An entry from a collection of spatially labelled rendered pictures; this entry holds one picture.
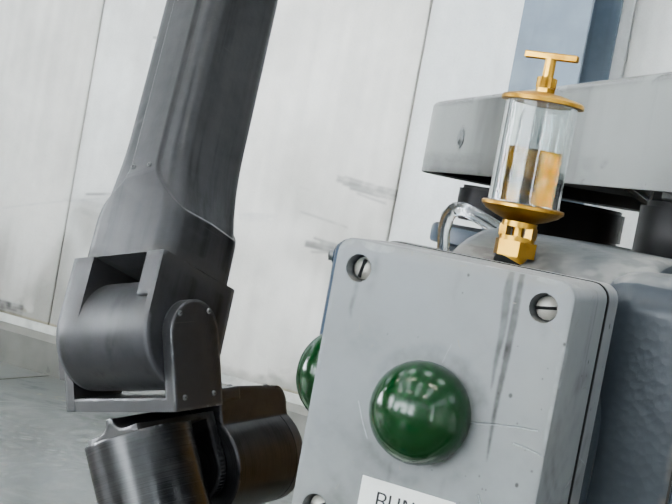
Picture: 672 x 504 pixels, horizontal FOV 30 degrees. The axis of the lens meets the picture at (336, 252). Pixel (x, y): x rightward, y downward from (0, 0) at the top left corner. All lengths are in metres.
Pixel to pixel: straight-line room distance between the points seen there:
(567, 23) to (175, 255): 4.87
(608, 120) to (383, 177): 5.60
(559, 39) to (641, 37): 0.51
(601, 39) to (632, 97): 5.26
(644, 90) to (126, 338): 0.28
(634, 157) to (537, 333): 0.22
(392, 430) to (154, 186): 0.34
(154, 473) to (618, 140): 0.28
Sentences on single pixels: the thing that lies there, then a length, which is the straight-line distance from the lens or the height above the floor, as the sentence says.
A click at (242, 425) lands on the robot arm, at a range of 0.70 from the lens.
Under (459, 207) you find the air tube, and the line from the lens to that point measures 0.52.
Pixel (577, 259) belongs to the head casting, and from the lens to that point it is 0.44.
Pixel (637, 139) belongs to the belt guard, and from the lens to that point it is 0.56.
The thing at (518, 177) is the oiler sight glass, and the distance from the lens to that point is 0.43.
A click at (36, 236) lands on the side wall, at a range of 7.39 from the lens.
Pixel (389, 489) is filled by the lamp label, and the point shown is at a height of 1.26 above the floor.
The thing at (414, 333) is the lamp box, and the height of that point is 1.31.
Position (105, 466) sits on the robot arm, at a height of 1.18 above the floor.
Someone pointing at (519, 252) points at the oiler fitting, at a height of 1.33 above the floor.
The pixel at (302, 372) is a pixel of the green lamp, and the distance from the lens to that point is 0.39.
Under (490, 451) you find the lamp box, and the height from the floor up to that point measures 1.28.
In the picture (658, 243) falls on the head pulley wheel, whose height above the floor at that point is 1.34.
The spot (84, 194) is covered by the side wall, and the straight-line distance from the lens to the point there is 7.18.
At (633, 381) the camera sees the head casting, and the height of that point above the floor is 1.30.
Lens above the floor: 1.34
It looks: 3 degrees down
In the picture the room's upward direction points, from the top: 10 degrees clockwise
